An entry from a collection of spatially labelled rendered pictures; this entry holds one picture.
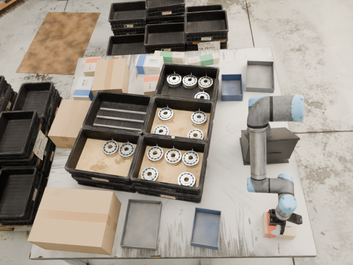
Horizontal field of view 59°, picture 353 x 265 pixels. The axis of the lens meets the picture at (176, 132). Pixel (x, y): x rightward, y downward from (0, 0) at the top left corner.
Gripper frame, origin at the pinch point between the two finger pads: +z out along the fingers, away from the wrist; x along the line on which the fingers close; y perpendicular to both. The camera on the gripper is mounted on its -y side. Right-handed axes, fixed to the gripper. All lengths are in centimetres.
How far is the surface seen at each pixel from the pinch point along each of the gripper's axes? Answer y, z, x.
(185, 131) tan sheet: 55, -8, -53
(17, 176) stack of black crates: 197, 49, -38
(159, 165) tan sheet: 69, -8, -28
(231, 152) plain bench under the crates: 25, 5, -46
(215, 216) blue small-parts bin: 34.7, 4.9, -3.2
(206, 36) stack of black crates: 49, 22, -177
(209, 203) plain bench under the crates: 38.3, 5.3, -10.9
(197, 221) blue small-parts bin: 44.8, 4.9, 0.4
